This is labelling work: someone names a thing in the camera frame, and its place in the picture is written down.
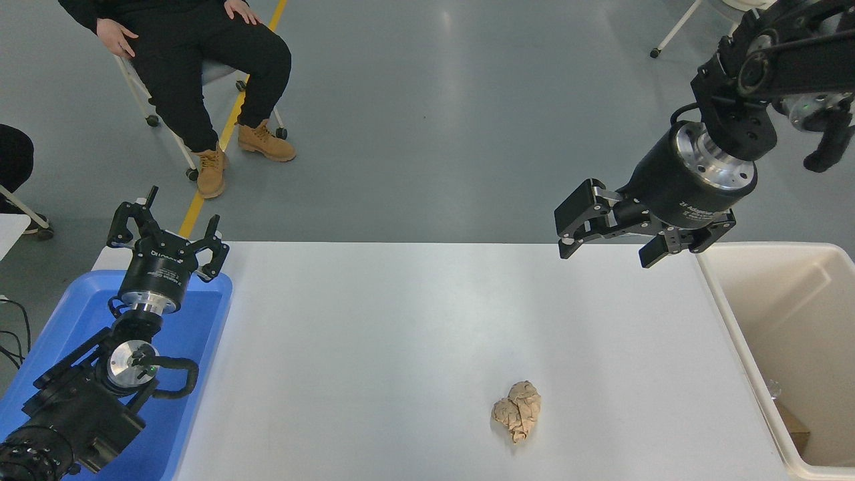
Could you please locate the large pale plastic bin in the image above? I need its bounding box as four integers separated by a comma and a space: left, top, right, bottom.
695, 242, 855, 480

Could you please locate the seated person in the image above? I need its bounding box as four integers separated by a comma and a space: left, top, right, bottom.
57, 0, 297, 200

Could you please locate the black cable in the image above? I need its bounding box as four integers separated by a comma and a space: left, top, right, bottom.
0, 331, 25, 369
0, 296, 33, 356

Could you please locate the person's left hand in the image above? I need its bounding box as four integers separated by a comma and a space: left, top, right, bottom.
224, 0, 261, 25

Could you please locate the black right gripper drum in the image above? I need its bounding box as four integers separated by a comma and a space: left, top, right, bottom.
616, 124, 755, 231

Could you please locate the small white table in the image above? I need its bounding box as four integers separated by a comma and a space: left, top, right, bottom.
0, 214, 32, 263

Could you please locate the white wheeled chair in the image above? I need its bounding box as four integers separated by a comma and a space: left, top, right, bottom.
0, 186, 55, 241
114, 53, 289, 182
650, 0, 779, 59

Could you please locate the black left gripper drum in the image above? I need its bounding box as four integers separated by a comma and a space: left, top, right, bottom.
120, 232, 200, 305

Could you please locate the tan paper ball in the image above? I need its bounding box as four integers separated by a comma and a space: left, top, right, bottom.
492, 381, 542, 444

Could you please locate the blue plastic tray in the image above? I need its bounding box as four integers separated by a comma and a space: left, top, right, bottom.
0, 270, 233, 481

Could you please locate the person's right hand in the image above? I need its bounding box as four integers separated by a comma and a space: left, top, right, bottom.
97, 19, 138, 57

